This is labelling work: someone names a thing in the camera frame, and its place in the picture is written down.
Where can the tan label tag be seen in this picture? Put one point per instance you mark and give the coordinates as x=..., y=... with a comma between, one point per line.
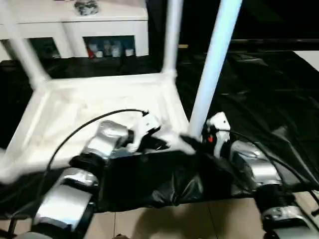
x=183, y=46

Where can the black metal frame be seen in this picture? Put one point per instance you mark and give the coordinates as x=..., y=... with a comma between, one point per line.
x=274, y=43

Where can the black plastic mat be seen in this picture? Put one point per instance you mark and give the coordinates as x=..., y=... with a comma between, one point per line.
x=261, y=99

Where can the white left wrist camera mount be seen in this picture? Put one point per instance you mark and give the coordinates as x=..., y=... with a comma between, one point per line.
x=147, y=124

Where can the white cabinet with glass doors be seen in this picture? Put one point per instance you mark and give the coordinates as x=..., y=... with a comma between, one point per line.
x=74, y=27

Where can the white plastic table top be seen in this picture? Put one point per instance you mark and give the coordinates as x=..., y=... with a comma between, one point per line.
x=87, y=99

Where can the white plastic table leg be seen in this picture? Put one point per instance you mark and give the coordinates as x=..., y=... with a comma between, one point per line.
x=25, y=49
x=214, y=62
x=172, y=37

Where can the grey crumpled bag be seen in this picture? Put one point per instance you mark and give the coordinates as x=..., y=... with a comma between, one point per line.
x=86, y=7

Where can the white flat panel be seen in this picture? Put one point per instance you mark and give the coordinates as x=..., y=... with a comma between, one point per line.
x=307, y=57

